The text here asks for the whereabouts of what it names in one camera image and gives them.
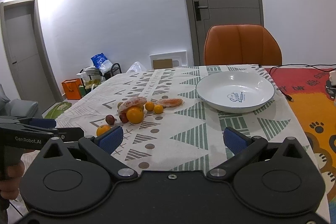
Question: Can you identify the black usb cable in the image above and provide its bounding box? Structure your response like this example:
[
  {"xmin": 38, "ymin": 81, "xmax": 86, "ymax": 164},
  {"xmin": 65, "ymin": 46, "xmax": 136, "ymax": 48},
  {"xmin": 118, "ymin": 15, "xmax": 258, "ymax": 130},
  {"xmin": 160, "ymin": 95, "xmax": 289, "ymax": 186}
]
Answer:
[{"xmin": 258, "ymin": 63, "xmax": 336, "ymax": 102}]

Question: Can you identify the white device on mat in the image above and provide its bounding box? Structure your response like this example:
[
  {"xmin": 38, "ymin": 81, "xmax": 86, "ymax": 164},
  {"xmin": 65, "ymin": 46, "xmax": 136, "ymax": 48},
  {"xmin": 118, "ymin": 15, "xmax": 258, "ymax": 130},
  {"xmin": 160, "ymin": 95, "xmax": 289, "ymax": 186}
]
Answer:
[{"xmin": 325, "ymin": 71, "xmax": 336, "ymax": 101}]

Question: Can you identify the large orange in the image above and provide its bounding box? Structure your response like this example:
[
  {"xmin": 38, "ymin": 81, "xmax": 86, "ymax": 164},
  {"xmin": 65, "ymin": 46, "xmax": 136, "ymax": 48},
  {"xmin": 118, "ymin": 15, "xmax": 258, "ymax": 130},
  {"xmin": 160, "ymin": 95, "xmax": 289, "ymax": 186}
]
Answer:
[{"xmin": 126, "ymin": 106, "xmax": 144, "ymax": 124}]

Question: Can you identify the person's left hand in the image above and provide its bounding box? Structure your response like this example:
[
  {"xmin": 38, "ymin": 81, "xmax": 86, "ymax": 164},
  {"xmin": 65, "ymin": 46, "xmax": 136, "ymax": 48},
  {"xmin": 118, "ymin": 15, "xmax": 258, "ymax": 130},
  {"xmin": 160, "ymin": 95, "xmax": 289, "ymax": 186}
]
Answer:
[{"xmin": 1, "ymin": 155, "xmax": 25, "ymax": 200}]

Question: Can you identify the patterned white tablecloth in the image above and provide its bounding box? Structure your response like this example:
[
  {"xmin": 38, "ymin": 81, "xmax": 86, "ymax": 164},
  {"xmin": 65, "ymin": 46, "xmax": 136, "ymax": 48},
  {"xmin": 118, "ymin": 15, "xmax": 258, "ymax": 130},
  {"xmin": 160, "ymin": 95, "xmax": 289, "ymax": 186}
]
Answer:
[{"xmin": 20, "ymin": 64, "xmax": 331, "ymax": 222}]

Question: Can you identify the red orange cartoon mat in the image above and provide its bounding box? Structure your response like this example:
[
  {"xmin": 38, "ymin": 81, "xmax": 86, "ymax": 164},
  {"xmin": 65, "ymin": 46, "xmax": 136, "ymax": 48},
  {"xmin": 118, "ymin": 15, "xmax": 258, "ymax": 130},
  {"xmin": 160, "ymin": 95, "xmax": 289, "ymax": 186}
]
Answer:
[{"xmin": 264, "ymin": 66, "xmax": 336, "ymax": 204}]

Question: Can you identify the white foam packaging board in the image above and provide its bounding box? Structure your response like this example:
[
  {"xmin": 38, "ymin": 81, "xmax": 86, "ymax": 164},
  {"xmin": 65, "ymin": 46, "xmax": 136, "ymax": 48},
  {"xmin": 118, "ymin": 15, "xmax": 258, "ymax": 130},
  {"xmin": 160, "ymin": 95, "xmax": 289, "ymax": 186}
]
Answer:
[{"xmin": 150, "ymin": 51, "xmax": 188, "ymax": 69}]

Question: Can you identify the clear plastic bag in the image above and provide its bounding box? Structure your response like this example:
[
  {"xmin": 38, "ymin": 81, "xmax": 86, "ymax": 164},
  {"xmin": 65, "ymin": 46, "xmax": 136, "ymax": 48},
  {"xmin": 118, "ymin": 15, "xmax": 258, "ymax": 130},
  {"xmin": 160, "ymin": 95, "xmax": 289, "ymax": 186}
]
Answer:
[{"xmin": 126, "ymin": 61, "xmax": 146, "ymax": 73}]

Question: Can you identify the white enamel plate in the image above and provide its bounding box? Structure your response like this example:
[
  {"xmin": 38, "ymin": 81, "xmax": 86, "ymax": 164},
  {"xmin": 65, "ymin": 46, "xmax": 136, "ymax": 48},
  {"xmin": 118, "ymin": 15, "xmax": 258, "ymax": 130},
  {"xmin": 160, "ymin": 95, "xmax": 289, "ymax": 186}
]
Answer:
[{"xmin": 196, "ymin": 71, "xmax": 275, "ymax": 114}]

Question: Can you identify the orange paper bag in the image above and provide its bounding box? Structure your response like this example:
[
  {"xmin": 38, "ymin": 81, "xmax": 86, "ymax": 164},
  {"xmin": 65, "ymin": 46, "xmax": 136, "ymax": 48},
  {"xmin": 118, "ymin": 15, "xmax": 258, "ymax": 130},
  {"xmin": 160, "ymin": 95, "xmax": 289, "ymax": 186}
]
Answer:
[{"xmin": 62, "ymin": 79, "xmax": 81, "ymax": 100}]

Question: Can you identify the small yellow kumquat left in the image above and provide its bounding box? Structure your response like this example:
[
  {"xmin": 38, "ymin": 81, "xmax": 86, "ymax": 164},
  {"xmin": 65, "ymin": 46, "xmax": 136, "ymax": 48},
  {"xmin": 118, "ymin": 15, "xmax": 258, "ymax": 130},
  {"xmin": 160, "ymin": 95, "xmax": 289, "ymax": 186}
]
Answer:
[{"xmin": 145, "ymin": 102, "xmax": 155, "ymax": 111}]

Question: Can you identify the blue white plastic bag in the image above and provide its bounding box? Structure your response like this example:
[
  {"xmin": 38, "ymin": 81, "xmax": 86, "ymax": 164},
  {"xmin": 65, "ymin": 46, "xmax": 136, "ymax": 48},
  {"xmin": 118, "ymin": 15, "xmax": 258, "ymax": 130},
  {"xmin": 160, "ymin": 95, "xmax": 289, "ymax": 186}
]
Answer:
[{"xmin": 91, "ymin": 53, "xmax": 113, "ymax": 75}]

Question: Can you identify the orange leather chair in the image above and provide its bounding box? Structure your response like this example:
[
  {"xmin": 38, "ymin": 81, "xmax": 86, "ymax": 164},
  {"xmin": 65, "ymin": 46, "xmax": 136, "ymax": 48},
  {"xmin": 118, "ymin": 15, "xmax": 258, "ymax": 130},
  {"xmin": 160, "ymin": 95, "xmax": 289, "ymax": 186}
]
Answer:
[{"xmin": 203, "ymin": 24, "xmax": 282, "ymax": 66}]

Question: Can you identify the small yellow kumquat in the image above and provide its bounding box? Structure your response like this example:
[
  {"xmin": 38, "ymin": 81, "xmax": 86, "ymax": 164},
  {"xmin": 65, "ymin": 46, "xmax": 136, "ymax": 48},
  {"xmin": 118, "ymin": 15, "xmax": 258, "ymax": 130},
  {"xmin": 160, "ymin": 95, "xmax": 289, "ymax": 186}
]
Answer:
[
  {"xmin": 153, "ymin": 104, "xmax": 164, "ymax": 114},
  {"xmin": 145, "ymin": 102, "xmax": 155, "ymax": 111}
]

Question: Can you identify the grey left door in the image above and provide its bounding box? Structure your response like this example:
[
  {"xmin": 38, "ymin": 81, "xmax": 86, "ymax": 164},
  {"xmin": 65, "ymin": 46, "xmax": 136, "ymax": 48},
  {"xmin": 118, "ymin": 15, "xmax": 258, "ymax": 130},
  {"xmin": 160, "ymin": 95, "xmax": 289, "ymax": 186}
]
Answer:
[{"xmin": 1, "ymin": 0, "xmax": 62, "ymax": 109}]

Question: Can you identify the small yellow kumquat right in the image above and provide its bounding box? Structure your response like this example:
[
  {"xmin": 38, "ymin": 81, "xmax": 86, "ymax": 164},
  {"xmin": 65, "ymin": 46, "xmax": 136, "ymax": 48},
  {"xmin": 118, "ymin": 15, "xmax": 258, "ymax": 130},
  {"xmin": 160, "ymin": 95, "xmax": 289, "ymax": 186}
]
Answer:
[{"xmin": 153, "ymin": 104, "xmax": 164, "ymax": 114}]

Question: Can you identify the black metal rack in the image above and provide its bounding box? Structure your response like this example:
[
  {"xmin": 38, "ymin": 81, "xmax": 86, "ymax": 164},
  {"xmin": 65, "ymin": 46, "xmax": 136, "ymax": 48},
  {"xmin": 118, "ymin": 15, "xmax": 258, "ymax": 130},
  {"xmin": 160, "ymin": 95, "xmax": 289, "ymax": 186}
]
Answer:
[{"xmin": 77, "ymin": 63, "xmax": 122, "ymax": 83}]

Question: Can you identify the peeled pomelo segment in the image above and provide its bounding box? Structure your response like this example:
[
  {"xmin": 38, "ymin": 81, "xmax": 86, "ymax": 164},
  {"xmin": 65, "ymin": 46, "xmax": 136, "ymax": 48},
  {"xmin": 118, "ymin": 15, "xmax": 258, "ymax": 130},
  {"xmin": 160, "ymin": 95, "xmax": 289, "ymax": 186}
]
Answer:
[
  {"xmin": 118, "ymin": 97, "xmax": 147, "ymax": 114},
  {"xmin": 157, "ymin": 98, "xmax": 184, "ymax": 107}
]

